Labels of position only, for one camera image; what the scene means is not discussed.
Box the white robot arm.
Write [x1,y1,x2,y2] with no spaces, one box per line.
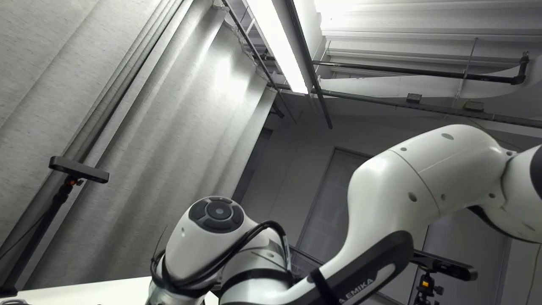
[145,123,542,305]

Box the ceiling light fixture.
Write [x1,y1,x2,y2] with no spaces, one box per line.
[224,0,335,130]

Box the black camera tripod stand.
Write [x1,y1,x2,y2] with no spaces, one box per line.
[0,155,109,298]

